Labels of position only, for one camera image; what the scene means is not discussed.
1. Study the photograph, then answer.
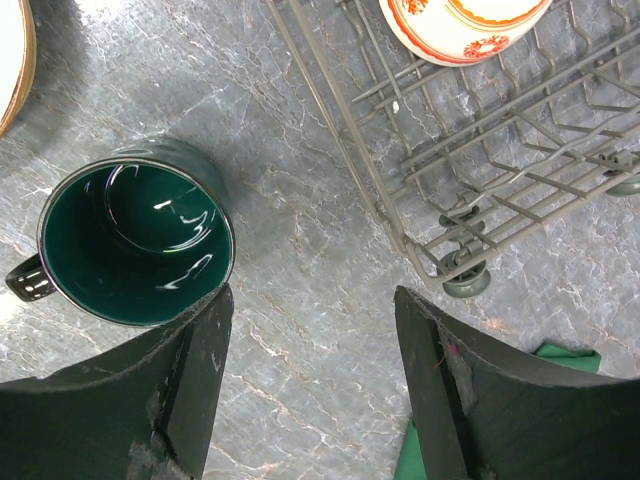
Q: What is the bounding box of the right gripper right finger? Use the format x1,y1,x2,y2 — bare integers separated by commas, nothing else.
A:
394,286,639,479

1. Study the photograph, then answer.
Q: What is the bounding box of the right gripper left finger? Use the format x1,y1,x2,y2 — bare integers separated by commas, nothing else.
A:
1,285,234,479

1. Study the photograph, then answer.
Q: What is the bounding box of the dark green mug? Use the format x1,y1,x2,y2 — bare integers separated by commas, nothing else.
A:
5,138,236,327

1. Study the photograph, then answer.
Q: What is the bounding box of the white red patterned bowl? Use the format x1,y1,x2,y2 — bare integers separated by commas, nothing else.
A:
379,0,551,67

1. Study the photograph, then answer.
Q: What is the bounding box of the cream bird pattern plate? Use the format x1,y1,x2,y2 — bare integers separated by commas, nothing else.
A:
1,0,37,136

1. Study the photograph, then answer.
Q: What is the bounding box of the green folded cloth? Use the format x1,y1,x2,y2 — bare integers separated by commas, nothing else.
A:
393,340,602,480

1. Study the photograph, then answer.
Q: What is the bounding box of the grey wire dish rack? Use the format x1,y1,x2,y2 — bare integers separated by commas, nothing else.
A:
269,1,639,298

